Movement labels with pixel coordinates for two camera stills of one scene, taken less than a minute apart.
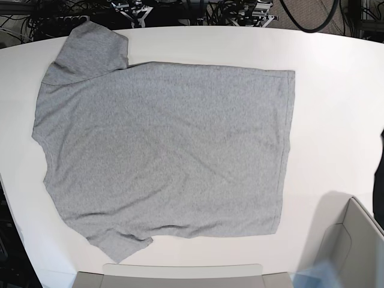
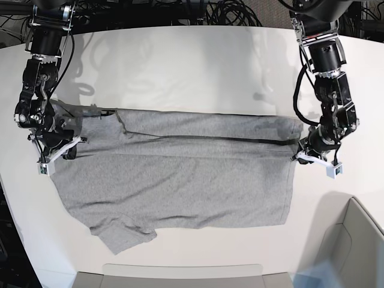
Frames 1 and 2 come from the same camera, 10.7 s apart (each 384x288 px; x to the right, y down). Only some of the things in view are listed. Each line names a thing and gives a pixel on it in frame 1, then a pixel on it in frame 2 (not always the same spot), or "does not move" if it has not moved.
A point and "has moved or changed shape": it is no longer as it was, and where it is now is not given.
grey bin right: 346,234 does not move
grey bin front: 182,275 does not move
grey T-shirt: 146,150 has moved or changed shape
